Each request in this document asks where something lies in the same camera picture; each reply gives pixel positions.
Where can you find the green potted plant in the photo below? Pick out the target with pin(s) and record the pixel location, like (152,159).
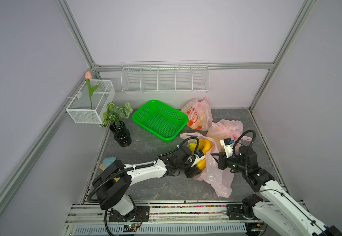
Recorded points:
(115,115)

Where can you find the white wire shelf back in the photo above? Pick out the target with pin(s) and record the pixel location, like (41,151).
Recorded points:
(171,76)

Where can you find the plain pink plastic bag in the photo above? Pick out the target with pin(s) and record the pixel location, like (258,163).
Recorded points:
(220,180)

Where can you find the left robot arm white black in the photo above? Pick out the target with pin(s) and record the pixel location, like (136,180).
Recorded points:
(110,187)

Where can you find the white wire basket left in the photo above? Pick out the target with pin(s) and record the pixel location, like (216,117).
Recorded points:
(79,106)

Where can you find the black plant vase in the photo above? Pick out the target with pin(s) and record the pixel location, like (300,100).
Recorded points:
(121,134)

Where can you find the yellow banana bunch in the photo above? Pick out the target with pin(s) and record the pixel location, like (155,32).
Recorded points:
(205,146)

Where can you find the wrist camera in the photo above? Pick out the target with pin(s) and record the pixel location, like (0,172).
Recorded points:
(227,145)
(199,156)

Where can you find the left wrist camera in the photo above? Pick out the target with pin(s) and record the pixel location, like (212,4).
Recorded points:
(199,156)

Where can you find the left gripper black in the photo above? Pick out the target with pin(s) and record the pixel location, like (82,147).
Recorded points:
(188,164)

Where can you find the yellow white work glove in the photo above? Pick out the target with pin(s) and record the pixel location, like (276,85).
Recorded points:
(102,167)

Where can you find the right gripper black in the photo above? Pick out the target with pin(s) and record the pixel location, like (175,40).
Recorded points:
(222,161)

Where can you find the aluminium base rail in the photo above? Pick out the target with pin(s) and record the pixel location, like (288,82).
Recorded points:
(165,218)

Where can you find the green plastic basket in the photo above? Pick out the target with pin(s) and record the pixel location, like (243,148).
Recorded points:
(160,119)

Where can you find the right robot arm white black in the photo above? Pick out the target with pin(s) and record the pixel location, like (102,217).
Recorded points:
(270,203)

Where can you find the pink artificial tulip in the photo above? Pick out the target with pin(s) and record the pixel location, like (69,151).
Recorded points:
(91,89)

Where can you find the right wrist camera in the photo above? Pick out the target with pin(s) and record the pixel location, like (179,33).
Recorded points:
(227,145)

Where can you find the printed pink plastic bag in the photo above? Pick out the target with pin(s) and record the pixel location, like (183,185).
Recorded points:
(225,129)
(198,113)

